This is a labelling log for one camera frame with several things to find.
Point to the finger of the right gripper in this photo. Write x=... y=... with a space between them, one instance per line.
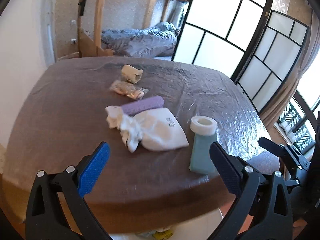
x=282 y=152

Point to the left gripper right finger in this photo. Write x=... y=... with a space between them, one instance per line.
x=261 y=209

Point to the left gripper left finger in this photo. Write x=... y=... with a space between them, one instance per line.
x=45 y=218

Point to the teal rectangular box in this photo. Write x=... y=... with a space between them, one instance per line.
x=200 y=161

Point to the yellow paper packaging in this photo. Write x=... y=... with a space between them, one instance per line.
x=163 y=235

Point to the white drawstring pouch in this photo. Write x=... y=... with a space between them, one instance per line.
x=161 y=131

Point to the clear plastic snack wrapper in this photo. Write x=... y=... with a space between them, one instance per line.
x=128 y=89

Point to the white tape roll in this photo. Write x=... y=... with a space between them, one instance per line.
x=203 y=125

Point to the white trash bin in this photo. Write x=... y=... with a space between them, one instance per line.
x=199 y=228

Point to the black framed sliding screen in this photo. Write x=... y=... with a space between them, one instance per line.
x=254 y=45

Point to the beige curtain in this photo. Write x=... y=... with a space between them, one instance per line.
x=273 y=110

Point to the grey blue duvet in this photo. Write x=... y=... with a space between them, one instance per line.
x=159 y=40

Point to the white door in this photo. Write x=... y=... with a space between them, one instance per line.
x=47 y=16

